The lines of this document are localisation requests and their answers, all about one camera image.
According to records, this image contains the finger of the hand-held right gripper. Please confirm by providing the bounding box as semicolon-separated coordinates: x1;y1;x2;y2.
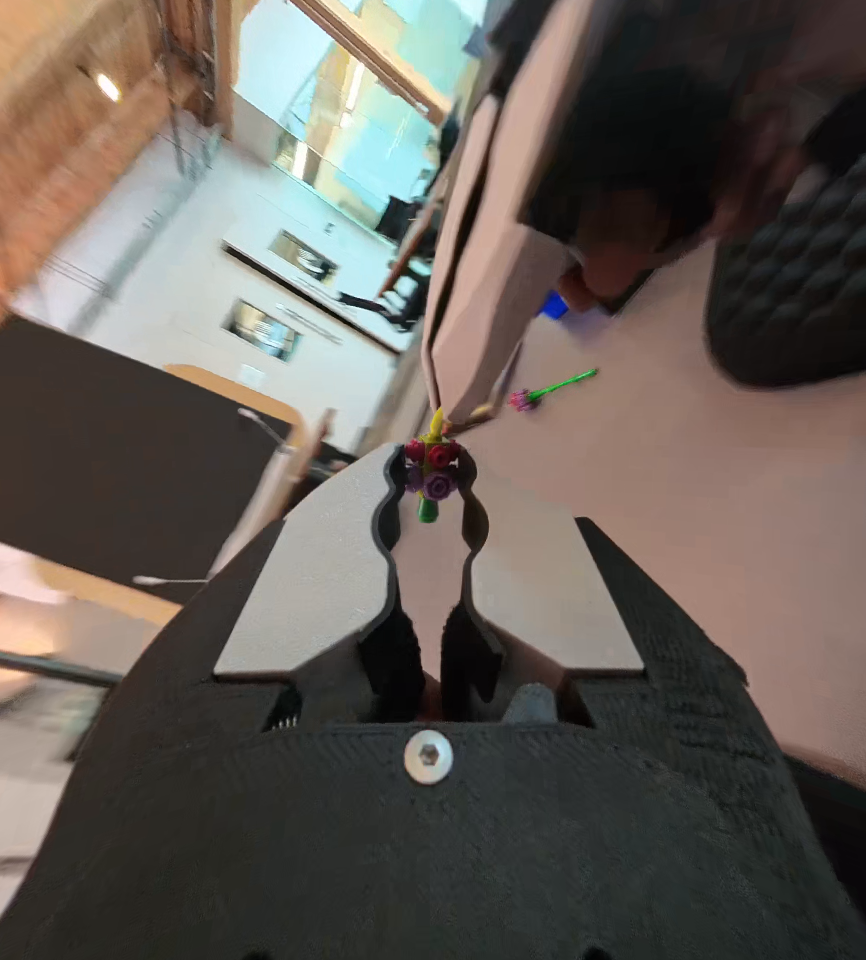
480;0;608;220
421;96;580;430

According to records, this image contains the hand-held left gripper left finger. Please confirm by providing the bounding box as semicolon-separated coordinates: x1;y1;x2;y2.
214;442;423;719

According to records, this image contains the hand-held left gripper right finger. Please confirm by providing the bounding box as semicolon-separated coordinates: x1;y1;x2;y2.
440;448;644;711

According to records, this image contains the purple toy flower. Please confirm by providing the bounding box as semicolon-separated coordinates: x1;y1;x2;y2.
508;367;599;414
403;407;465;525

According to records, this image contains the long wooden office desk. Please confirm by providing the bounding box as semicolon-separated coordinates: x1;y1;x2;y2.
374;172;450;301

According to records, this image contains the grey desk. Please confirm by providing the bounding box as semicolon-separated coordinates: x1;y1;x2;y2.
361;240;866;807

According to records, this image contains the person's right hand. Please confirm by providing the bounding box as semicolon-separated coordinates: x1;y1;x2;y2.
559;186;713;310

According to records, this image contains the black office chair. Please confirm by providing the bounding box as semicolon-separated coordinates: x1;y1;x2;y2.
337;288;420;333
375;193;423;243

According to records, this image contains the black wood-framed board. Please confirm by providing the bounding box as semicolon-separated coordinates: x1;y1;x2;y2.
0;315;310;627

